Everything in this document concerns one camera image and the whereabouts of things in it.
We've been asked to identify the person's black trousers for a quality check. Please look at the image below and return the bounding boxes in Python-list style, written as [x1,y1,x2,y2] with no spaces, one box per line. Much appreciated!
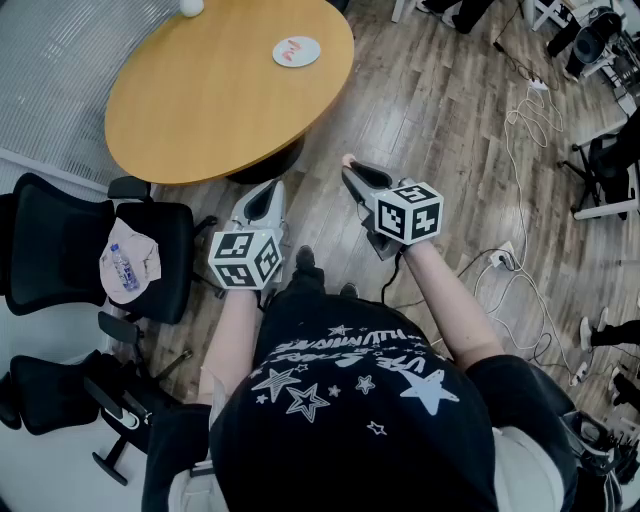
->
[278,265,362,314]

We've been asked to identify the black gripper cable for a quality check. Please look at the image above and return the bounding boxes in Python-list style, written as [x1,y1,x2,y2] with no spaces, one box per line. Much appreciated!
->
[380,251,404,307]

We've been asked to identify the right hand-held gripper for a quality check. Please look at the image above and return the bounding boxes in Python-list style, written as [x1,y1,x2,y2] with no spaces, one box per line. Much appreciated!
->
[342,160,445,262]

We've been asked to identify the long white cable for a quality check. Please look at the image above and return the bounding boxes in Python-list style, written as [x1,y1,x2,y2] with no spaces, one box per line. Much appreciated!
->
[471,83,592,387]

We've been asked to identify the clear water bottle blue label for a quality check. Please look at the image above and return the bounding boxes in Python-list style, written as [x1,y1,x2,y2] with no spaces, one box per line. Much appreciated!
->
[109,242,140,292]

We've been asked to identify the beige cap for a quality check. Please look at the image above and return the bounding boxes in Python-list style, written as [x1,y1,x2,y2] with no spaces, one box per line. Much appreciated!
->
[98,218,163,304]

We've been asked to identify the black round machine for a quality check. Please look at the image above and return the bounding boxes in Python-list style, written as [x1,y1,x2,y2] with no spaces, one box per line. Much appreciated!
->
[571,11,624,66]

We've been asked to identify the black bag with cables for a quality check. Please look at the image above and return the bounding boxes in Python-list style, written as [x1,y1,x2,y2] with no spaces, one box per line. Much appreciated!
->
[558,408,627,502]

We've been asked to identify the person's right forearm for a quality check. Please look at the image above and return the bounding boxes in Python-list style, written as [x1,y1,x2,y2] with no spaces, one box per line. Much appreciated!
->
[403,242,505,372]

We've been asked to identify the black chair white base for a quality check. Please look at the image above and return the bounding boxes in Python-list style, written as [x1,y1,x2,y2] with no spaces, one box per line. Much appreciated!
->
[558,117,640,222]

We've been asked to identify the white round plate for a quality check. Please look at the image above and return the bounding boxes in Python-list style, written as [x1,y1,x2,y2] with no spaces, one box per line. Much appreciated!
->
[272,35,322,68]

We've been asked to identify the person's left forearm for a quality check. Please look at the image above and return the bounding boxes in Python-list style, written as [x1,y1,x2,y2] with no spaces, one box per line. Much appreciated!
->
[198,288,262,407]

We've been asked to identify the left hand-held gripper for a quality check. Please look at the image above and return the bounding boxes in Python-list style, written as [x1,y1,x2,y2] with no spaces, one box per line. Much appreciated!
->
[208,179,292,292]

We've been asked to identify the thin black floor cable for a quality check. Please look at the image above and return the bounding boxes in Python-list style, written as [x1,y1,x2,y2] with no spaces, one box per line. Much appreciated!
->
[491,0,562,92]

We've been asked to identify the black office chair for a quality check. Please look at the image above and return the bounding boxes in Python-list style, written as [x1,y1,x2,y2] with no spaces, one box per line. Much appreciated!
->
[0,311,194,487]
[0,172,219,327]

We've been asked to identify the white furniture frame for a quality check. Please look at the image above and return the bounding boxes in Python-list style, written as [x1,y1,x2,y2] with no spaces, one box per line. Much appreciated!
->
[529,0,577,33]

